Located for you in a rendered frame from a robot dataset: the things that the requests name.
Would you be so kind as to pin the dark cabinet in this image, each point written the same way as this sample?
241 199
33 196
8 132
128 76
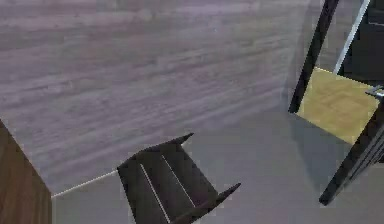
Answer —
366 50

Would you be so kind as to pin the brown wooden cupboard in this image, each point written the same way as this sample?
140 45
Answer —
20 186

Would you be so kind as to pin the black door frame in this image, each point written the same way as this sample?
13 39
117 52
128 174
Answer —
313 56

